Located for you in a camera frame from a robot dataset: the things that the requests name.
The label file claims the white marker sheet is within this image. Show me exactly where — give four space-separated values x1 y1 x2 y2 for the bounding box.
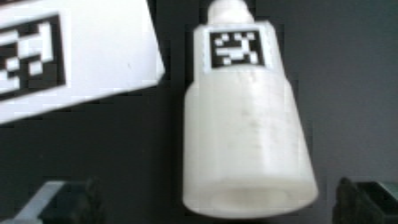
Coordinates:
0 0 165 124

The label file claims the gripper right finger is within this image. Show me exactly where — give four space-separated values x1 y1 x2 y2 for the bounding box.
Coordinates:
334 178 398 224

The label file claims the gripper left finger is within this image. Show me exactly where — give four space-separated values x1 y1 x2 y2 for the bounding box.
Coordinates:
16 179 106 224

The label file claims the white cylindrical table leg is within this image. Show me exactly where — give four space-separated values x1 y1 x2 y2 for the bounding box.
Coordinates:
183 0 318 219

